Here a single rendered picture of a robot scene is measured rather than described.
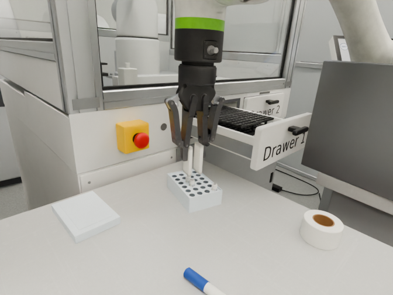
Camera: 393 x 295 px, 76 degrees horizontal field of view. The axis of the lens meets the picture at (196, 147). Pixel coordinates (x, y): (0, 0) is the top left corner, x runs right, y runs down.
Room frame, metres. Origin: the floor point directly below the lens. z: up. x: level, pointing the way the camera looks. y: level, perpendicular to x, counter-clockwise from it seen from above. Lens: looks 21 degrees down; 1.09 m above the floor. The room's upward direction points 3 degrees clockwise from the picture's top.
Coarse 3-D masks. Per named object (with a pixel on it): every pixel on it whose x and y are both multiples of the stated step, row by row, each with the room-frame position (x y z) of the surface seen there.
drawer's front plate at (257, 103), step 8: (256, 96) 1.03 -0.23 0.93; (264, 96) 1.05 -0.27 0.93; (272, 96) 1.09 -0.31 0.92; (280, 96) 1.14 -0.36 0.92; (248, 104) 0.97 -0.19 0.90; (256, 104) 1.01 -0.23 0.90; (264, 104) 1.05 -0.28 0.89; (272, 104) 1.10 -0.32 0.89; (280, 104) 1.15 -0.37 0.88; (280, 112) 1.16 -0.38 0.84
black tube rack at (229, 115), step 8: (224, 112) 0.82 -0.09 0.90; (232, 112) 0.84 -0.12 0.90; (240, 112) 0.84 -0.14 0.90; (248, 112) 0.84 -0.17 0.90; (224, 120) 0.72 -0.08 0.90; (232, 120) 0.73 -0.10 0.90; (240, 120) 0.74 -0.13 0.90; (248, 120) 0.75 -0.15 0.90; (232, 128) 0.75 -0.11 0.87; (248, 128) 0.75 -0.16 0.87
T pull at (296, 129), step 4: (288, 128) 0.65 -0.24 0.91; (292, 128) 0.64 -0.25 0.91; (296, 128) 0.64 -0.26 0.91; (300, 128) 0.64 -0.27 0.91; (304, 128) 0.64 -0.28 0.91; (308, 128) 0.66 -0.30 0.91; (292, 132) 0.61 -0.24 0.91; (296, 132) 0.61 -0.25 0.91; (300, 132) 0.62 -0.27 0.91; (304, 132) 0.64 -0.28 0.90
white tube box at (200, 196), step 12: (168, 180) 0.55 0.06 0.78; (180, 180) 0.53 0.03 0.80; (204, 180) 0.54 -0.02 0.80; (180, 192) 0.49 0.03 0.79; (192, 192) 0.48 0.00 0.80; (204, 192) 0.48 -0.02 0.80; (216, 192) 0.49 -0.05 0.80; (192, 204) 0.46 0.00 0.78; (204, 204) 0.47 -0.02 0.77; (216, 204) 0.49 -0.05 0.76
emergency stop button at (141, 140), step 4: (136, 136) 0.57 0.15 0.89; (140, 136) 0.57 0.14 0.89; (144, 136) 0.57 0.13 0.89; (148, 136) 0.58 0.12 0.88; (136, 140) 0.56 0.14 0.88; (140, 140) 0.57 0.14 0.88; (144, 140) 0.57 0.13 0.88; (148, 140) 0.58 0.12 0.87; (136, 144) 0.56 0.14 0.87; (140, 144) 0.57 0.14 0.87; (144, 144) 0.57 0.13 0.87; (140, 148) 0.57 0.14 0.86
